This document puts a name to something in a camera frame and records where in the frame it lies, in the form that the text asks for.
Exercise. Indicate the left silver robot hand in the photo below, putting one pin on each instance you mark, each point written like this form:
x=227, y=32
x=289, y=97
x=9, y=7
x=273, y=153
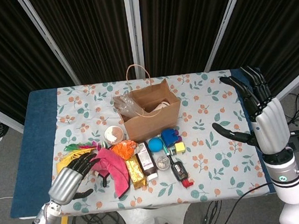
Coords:
x=65, y=185

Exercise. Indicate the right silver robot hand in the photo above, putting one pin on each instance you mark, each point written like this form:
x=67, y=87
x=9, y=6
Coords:
x=271, y=126

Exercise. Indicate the orange foil snack bag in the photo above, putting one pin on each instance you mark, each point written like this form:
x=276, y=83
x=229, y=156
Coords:
x=122, y=150

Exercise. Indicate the clear plastic cup stack sleeve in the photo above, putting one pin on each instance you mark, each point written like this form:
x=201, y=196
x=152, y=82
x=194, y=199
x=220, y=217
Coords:
x=126, y=105

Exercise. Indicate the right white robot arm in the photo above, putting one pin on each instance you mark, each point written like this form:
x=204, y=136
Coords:
x=285, y=178

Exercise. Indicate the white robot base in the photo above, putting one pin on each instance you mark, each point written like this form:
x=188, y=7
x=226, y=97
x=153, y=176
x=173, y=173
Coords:
x=152, y=218

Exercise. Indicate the small purple block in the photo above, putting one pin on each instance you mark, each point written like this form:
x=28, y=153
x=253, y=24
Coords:
x=179, y=140

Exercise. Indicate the blue plastic building block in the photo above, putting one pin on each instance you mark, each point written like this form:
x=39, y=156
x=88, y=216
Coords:
x=168, y=137

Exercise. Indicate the brown paper bag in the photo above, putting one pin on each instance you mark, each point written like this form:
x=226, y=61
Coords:
x=153, y=125

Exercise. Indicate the yellow sponge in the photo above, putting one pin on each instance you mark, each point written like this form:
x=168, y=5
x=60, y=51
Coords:
x=62, y=162

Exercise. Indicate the colourful feather toy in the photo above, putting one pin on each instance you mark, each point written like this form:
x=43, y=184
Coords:
x=75, y=147

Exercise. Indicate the pink cloth with black trim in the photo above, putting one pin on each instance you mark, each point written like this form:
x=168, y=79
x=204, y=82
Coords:
x=112, y=169

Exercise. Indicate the blue table cover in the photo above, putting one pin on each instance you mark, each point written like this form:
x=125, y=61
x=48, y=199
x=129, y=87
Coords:
x=35, y=142

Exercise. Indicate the green white striped item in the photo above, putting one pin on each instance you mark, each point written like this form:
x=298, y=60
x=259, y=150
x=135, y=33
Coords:
x=104, y=144

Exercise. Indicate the floral tablecloth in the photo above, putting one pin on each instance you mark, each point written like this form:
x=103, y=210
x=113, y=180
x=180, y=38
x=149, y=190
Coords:
x=219, y=163

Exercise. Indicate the clear jar with amber contents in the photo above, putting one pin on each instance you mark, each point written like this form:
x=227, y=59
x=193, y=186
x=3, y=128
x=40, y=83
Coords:
x=114, y=135

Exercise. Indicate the gold foil package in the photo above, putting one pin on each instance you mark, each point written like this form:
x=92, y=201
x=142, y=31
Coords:
x=136, y=173

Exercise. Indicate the brown bottle with white cap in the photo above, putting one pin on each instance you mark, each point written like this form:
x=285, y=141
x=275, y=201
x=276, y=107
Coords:
x=146, y=160

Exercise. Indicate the yellow foam cube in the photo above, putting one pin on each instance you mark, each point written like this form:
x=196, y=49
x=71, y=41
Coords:
x=180, y=148

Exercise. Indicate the blue ball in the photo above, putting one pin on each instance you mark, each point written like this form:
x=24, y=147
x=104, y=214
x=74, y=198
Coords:
x=155, y=145

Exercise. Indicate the clear tub of paper clips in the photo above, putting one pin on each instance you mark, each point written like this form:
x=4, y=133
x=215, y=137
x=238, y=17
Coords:
x=163, y=162

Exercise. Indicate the black pleated screen panel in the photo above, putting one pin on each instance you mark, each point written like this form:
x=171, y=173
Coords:
x=4, y=52
x=276, y=23
x=84, y=30
x=182, y=20

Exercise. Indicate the black bottle with red cap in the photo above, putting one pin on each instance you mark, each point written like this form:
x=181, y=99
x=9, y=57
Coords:
x=177, y=170

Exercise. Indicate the teal pen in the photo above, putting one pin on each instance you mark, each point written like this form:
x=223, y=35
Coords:
x=166, y=150

